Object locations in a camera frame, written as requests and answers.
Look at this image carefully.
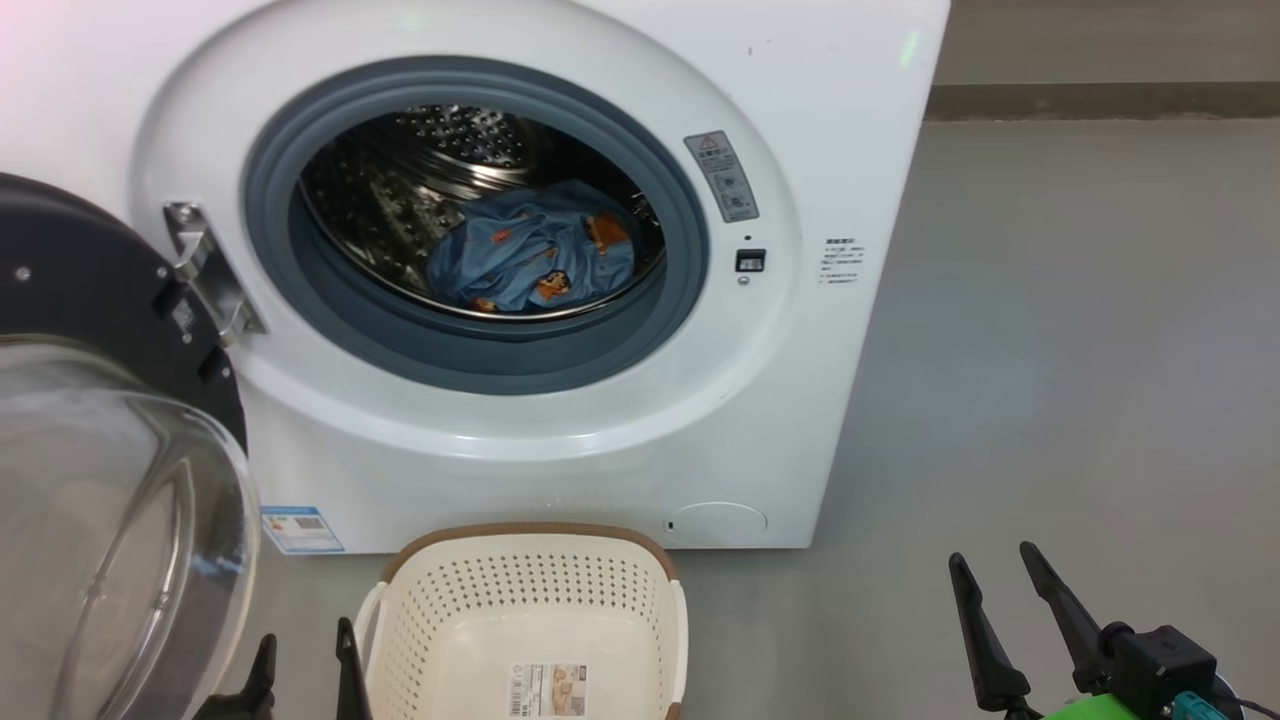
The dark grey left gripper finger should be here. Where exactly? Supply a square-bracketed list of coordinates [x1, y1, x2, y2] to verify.
[235, 632, 279, 720]
[335, 617, 373, 720]

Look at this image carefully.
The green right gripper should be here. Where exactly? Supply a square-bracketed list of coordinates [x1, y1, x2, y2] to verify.
[947, 540, 1186, 720]

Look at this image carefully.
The dark round glass washer door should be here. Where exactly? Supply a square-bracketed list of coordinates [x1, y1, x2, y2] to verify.
[0, 172, 263, 720]

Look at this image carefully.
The blue cartoon print garment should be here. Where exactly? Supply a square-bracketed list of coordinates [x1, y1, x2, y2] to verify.
[428, 180, 639, 316]

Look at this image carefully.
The cream laundry basket brown rim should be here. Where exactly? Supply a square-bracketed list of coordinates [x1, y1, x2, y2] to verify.
[355, 520, 691, 720]

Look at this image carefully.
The paper barcode sticker in basket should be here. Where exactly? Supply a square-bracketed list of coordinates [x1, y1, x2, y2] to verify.
[507, 662, 589, 719]

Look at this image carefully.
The white front-load washing machine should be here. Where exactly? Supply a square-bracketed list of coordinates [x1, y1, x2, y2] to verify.
[0, 0, 953, 556]

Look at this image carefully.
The metal washer door hinge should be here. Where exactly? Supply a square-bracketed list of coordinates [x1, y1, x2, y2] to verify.
[163, 200, 269, 349]

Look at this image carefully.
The grey rubber door gasket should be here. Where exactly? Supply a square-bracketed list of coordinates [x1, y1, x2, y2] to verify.
[243, 55, 711, 396]

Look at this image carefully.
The blue white energy label sticker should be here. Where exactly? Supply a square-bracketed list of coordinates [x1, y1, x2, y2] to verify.
[260, 505, 346, 556]

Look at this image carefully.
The white round drain filter cover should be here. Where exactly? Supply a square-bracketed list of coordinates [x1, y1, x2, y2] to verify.
[665, 500, 769, 548]

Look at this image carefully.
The grey warning sticker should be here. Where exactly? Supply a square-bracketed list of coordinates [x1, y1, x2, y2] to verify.
[684, 130, 761, 223]

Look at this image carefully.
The right camera cable teal plug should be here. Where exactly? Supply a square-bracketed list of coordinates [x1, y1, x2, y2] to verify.
[1172, 690, 1280, 720]

